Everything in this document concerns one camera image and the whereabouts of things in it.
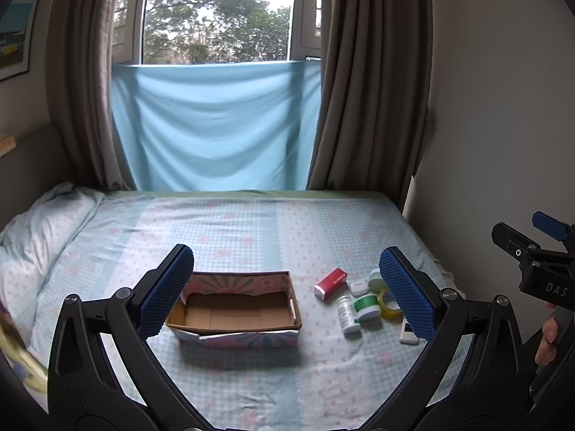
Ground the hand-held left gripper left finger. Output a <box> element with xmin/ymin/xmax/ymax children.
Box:
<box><xmin>47</xmin><ymin>243</ymin><xmax>199</xmax><ymax>423</ymax></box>

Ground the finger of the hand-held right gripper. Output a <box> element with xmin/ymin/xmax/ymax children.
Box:
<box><xmin>491</xmin><ymin>222</ymin><xmax>545</xmax><ymax>271</ymax></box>
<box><xmin>532</xmin><ymin>210</ymin><xmax>575</xmax><ymax>252</ymax></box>

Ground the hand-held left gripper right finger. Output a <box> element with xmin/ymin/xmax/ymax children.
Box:
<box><xmin>378</xmin><ymin>246</ymin><xmax>525</xmax><ymax>419</ymax></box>

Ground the clear yellowish tape roll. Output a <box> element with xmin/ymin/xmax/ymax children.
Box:
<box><xmin>377</xmin><ymin>288</ymin><xmax>402</xmax><ymax>320</ymax></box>

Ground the white handheld device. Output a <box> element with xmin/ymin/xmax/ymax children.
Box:
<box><xmin>399</xmin><ymin>319</ymin><xmax>421</xmax><ymax>346</ymax></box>

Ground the white jar with green label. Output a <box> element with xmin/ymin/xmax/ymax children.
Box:
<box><xmin>353</xmin><ymin>294</ymin><xmax>383</xmax><ymax>323</ymax></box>

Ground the white pill bottle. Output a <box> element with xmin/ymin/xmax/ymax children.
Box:
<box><xmin>337</xmin><ymin>295</ymin><xmax>363</xmax><ymax>335</ymax></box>

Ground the patterned cardboard box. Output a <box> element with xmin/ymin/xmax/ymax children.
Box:
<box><xmin>165</xmin><ymin>270</ymin><xmax>303</xmax><ymax>350</ymax></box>

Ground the small red carton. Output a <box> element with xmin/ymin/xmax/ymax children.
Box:
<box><xmin>314</xmin><ymin>267</ymin><xmax>349</xmax><ymax>300</ymax></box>

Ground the person's right hand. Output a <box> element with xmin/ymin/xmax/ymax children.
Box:
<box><xmin>534</xmin><ymin>301</ymin><xmax>560</xmax><ymax>367</ymax></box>

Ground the checked floral bed sheet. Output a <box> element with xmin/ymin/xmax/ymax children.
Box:
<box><xmin>0</xmin><ymin>190</ymin><xmax>455</xmax><ymax>431</ymax></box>

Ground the light blue pillow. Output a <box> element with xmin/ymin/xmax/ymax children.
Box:
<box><xmin>0</xmin><ymin>182</ymin><xmax>107</xmax><ymax>356</ymax></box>

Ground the yellow patterned cloth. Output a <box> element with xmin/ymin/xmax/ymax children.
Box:
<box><xmin>0</xmin><ymin>312</ymin><xmax>49</xmax><ymax>393</ymax></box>

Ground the light blue hanging cloth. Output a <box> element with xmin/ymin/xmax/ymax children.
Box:
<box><xmin>110</xmin><ymin>60</ymin><xmax>322</xmax><ymax>192</ymax></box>

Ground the grey padded headboard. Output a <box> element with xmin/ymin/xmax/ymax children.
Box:
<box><xmin>0</xmin><ymin>121</ymin><xmax>73</xmax><ymax>231</ymax></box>

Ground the brown curtain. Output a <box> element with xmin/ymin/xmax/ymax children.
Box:
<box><xmin>307</xmin><ymin>0</ymin><xmax>434</xmax><ymax>195</ymax></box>
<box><xmin>45</xmin><ymin>0</ymin><xmax>150</xmax><ymax>192</ymax></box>

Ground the window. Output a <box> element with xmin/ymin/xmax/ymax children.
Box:
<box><xmin>112</xmin><ymin>0</ymin><xmax>324</xmax><ymax>66</ymax></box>

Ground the framed wall poster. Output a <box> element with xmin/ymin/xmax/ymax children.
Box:
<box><xmin>0</xmin><ymin>0</ymin><xmax>41</xmax><ymax>83</ymax></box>

